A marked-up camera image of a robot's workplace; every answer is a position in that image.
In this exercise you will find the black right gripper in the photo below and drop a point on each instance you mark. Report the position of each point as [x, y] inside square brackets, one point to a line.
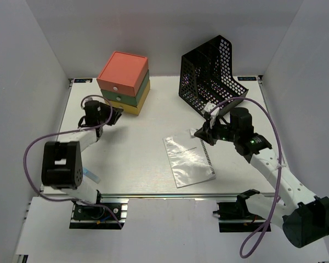
[204, 133]

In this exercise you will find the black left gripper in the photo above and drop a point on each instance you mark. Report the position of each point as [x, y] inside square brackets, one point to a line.
[117, 112]

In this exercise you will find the green drawer box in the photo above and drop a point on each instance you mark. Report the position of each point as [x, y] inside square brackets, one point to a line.
[130, 100]

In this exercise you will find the yellow bottom drawer box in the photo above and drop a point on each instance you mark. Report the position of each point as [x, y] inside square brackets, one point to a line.
[134, 110]

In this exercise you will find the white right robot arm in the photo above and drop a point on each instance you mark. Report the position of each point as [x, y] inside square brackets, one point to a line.
[304, 217]

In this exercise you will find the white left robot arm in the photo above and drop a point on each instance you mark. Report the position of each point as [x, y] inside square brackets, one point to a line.
[62, 167]

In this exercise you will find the Canon safety instructions booklet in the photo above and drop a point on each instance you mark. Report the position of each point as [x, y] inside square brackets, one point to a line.
[188, 158]

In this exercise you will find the pink top drawer box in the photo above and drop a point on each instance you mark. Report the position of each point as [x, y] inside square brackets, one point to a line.
[123, 73]

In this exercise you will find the black mesh file organizer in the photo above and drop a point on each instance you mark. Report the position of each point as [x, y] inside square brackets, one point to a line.
[206, 76]

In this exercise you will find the pastel blue highlighter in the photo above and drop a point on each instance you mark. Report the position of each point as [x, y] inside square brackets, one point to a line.
[91, 175]

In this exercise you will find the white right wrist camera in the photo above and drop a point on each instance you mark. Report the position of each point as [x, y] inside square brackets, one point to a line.
[210, 112]

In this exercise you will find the aluminium front rail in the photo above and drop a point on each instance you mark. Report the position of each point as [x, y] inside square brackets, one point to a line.
[105, 196]

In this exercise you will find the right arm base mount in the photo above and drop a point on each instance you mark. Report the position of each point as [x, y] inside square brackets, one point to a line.
[234, 217]

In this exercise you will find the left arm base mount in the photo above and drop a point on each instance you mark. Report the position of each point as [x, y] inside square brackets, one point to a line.
[93, 218]

